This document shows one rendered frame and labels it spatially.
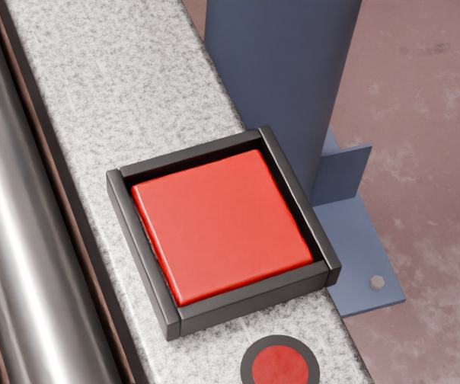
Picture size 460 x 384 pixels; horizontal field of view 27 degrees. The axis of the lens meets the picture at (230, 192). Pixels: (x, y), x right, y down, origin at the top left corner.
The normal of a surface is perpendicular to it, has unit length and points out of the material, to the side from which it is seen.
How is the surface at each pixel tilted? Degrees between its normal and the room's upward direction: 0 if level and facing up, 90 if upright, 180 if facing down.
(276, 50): 90
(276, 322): 0
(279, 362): 0
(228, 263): 0
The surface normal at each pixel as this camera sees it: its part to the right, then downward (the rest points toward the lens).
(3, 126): 0.42, -0.61
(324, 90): 0.64, 0.67
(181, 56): 0.07, -0.54
